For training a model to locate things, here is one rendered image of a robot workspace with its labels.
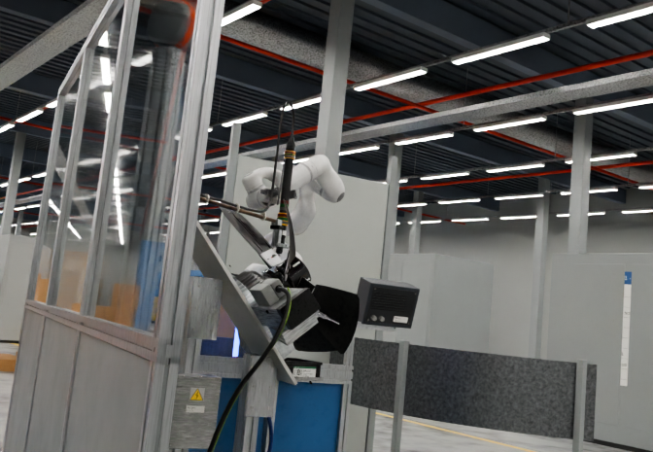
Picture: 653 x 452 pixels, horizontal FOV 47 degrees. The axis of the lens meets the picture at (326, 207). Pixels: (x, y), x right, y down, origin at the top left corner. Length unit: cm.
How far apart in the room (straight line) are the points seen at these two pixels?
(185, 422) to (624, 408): 666
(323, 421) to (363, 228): 199
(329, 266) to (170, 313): 361
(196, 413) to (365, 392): 228
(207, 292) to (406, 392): 215
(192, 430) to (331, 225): 269
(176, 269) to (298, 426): 203
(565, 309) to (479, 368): 481
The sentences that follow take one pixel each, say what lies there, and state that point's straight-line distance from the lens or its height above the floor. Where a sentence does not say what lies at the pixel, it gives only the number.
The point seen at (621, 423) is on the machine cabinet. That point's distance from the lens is 863.
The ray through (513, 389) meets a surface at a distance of 425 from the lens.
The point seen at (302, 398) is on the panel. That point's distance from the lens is 325.
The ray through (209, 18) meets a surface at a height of 157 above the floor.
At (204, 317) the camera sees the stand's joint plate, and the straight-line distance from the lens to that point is 249.
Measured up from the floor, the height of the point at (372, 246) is 156.
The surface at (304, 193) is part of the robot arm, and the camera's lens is 338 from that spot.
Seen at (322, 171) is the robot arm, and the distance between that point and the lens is 321.
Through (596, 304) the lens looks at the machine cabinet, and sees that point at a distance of 878.
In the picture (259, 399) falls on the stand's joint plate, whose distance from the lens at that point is 258.
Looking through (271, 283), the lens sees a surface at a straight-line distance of 232.
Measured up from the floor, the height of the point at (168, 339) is 100.
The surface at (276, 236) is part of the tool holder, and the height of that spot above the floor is 133.
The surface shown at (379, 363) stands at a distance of 452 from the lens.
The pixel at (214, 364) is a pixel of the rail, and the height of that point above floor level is 83.
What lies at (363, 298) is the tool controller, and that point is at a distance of 333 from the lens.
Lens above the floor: 107
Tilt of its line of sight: 8 degrees up
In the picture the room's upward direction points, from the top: 6 degrees clockwise
